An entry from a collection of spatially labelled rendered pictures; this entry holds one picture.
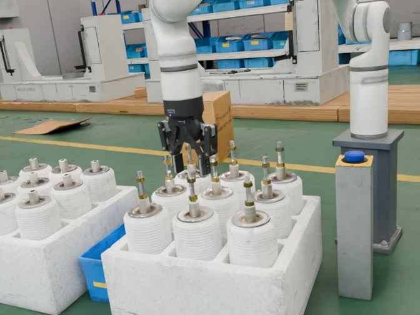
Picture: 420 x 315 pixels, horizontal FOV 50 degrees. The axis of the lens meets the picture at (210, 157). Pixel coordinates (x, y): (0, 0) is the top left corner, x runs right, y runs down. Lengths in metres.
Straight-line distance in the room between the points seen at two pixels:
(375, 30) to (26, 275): 1.00
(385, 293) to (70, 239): 0.74
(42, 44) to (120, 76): 4.04
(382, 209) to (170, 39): 0.72
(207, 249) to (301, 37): 2.17
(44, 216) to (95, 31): 3.04
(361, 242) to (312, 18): 2.04
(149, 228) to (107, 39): 3.27
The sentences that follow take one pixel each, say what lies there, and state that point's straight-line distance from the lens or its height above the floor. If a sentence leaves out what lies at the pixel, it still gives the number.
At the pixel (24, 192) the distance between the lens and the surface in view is 1.29.
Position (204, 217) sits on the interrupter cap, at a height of 0.25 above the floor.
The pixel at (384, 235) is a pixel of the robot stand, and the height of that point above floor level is 0.04.
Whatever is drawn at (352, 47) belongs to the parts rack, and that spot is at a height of 0.22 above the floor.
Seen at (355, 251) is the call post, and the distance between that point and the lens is 1.04.
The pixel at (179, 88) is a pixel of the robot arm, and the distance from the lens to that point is 0.81.
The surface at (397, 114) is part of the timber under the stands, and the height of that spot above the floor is 0.05.
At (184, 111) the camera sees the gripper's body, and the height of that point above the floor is 0.47.
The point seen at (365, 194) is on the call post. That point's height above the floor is 0.25.
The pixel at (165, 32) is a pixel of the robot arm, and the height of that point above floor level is 0.61.
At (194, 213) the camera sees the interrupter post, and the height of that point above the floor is 0.26.
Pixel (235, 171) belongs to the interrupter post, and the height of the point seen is 0.27.
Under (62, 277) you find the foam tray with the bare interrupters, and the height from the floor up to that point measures 0.08.
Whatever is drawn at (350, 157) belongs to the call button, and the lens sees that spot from 0.97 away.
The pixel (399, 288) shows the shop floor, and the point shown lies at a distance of 1.15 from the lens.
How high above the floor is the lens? 0.61
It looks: 16 degrees down
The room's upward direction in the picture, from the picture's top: 6 degrees counter-clockwise
